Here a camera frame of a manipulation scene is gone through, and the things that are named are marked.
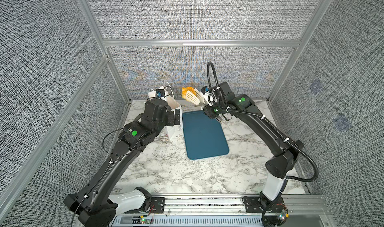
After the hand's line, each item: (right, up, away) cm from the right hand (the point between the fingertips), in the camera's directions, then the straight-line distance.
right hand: (206, 108), depth 79 cm
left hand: (-18, -1, -12) cm, 21 cm away
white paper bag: (-19, -14, +14) cm, 28 cm away
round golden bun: (-11, +9, -1) cm, 15 cm away
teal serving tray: (+1, -18, +19) cm, 26 cm away
